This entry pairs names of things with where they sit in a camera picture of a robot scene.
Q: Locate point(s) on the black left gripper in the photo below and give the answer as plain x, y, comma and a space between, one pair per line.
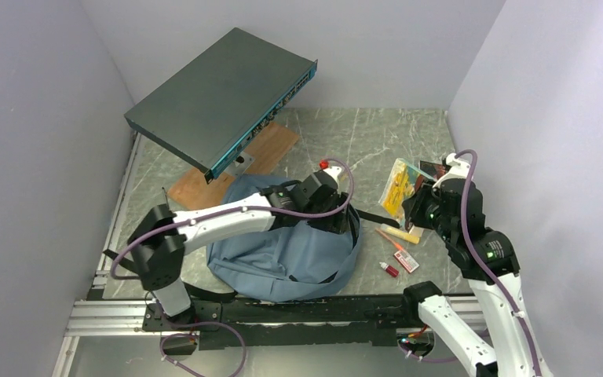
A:
338, 222

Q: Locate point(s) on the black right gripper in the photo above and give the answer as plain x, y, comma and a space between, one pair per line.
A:
414, 204

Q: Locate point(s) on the dark cover book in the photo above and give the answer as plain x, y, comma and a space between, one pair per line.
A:
433, 170

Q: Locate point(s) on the yellow cover book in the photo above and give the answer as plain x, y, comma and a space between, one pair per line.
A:
403, 181

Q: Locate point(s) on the blue backpack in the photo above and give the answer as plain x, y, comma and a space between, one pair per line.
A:
291, 249

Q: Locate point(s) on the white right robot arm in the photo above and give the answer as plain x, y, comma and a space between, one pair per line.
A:
488, 263

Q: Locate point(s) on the yellow highlighter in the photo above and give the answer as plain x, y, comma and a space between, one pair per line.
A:
400, 234

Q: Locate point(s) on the red white eraser box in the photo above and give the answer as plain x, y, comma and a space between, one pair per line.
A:
407, 262

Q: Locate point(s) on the wooden board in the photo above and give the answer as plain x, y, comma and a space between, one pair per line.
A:
260, 157

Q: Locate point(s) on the black yellow screwdriver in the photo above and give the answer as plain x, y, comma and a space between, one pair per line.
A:
165, 196

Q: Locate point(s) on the grey network switch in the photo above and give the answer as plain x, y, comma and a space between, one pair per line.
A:
210, 110

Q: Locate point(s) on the aluminium frame rail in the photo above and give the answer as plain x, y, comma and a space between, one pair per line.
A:
101, 318

